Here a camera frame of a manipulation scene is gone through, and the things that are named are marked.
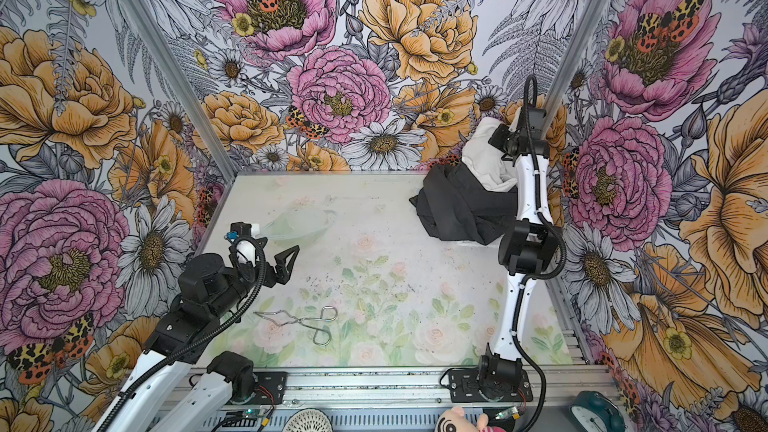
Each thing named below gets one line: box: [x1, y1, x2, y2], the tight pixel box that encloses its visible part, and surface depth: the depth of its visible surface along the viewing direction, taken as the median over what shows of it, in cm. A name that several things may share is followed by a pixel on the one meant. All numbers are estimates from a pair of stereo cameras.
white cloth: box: [461, 116, 518, 192], surface depth 100 cm
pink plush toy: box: [435, 406, 506, 432], surface depth 66 cm
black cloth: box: [409, 161, 517, 244], surface depth 101 cm
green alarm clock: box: [568, 390, 628, 432], surface depth 67 cm
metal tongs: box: [253, 305, 338, 346], surface depth 87 cm
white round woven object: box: [282, 408, 334, 432], surface depth 69 cm
